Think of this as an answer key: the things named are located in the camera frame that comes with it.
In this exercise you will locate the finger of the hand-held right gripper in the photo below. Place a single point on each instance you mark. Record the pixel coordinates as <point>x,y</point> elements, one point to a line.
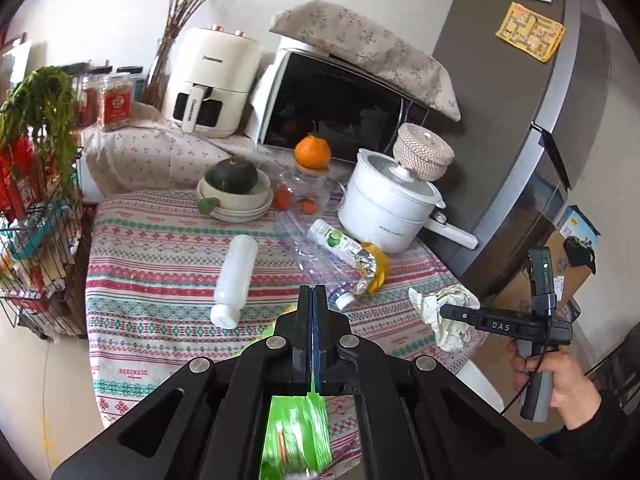
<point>465,315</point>

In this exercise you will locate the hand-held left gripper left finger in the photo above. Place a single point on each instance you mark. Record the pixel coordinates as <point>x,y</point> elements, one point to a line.
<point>306,310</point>

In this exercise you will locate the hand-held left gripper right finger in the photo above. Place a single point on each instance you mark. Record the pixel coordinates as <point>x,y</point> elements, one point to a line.
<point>320,310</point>

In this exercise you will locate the white tissue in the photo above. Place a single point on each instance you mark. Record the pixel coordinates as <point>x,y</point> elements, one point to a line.
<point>450,340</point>

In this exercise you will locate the green snack bag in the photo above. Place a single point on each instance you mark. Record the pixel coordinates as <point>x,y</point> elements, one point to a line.
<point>295,430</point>

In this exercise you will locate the person's right forearm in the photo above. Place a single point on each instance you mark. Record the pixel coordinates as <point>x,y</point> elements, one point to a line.
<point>600,440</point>

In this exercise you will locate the person's right hand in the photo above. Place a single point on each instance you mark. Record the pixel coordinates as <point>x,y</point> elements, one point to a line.
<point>567,382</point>

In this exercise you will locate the clear crushed plastic bottle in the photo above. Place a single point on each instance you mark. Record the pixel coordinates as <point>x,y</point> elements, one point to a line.
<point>310,260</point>

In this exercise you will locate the cardboard box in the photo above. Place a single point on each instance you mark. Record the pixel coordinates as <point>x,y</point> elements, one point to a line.
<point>510,285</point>

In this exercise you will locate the yellow foil wrapper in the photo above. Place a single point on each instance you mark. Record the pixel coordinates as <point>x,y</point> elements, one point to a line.
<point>375,267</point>

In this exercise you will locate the green-label drink bottle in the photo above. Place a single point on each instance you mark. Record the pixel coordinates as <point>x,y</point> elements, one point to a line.
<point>332,237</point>

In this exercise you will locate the white plastic bottle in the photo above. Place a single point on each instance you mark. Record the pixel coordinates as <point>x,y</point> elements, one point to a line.
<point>235,280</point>

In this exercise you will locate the small red tomato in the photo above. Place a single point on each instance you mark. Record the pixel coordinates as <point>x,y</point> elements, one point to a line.
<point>282,197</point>
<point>308,205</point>

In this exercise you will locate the blue box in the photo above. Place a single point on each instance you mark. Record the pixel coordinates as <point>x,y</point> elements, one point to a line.
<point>580,220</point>

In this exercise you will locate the white bowl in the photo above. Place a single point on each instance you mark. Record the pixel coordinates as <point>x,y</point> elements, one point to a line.
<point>240,201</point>
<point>240,216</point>

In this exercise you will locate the white electric cooking pot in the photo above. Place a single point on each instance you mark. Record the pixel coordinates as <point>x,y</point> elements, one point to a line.
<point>385,210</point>

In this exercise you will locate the glass jar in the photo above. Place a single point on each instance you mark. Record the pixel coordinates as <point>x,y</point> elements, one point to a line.
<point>312,187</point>

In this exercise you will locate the small green fruit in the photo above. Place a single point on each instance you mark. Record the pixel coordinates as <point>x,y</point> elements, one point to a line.
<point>207,205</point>

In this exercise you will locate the patterned striped tablecloth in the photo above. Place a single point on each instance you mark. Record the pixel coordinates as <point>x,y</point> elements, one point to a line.
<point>165,270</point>

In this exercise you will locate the dark green squash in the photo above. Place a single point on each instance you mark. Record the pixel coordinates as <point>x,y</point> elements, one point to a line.
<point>232,175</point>

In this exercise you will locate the orange mandarin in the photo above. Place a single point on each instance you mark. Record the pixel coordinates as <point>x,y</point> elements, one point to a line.
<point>312,152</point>

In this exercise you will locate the woven lidded basket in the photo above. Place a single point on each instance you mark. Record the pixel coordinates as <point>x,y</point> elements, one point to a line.
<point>425,152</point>

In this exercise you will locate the black-door microwave oven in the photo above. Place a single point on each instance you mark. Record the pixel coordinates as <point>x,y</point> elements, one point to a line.
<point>340,110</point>

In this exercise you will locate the grey refrigerator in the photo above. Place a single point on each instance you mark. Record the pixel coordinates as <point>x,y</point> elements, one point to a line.
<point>500,110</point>

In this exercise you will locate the small-print floral cloth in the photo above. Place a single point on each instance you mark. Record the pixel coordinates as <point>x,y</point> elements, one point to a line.
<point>150,155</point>

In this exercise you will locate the cream air fryer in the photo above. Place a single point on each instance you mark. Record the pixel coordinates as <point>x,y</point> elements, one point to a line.
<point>215,75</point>

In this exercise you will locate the floral cover cloth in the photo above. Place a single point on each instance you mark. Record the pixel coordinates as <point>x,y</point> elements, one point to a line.
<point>370,45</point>

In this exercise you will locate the red-label spice jar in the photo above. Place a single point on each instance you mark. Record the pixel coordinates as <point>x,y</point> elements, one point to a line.
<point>115,105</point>

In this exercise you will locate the yellow printed paper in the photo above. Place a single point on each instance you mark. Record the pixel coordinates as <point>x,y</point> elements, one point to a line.
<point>530,30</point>

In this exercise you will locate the red spice jar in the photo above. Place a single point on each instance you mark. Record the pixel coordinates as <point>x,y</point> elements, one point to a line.
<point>89,102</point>

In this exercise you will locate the dried branches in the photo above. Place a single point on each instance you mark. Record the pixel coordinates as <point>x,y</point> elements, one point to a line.
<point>175,25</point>

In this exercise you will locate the red packages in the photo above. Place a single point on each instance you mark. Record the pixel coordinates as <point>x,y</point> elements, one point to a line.
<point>20,180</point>

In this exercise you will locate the green hanging plant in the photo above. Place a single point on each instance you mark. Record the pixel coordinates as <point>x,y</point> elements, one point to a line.
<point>40,105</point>

